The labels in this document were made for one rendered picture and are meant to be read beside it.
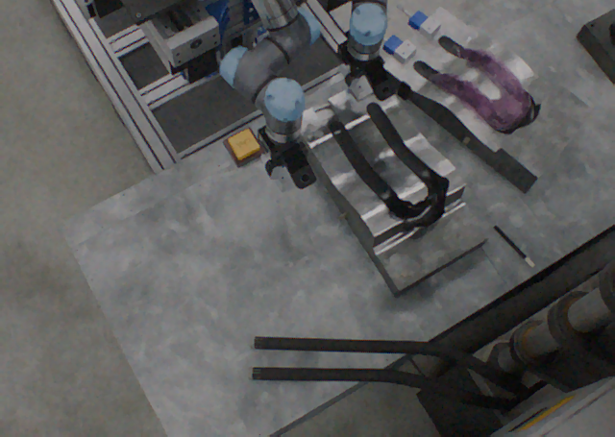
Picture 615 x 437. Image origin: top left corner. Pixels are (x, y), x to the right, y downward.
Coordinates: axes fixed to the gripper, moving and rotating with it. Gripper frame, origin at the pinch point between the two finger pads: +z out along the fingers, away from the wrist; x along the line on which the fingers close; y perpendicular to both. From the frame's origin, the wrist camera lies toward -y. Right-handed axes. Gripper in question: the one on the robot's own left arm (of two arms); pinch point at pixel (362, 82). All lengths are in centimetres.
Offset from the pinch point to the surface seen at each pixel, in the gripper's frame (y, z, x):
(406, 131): -15.3, 4.7, -3.8
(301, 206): -17.7, 8.3, 28.0
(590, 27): -14, 15, -67
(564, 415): -77, -66, 16
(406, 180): -26.6, -2.1, 4.2
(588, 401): -77, -66, 11
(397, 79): -1.1, 11.0, -10.6
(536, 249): -57, 9, -17
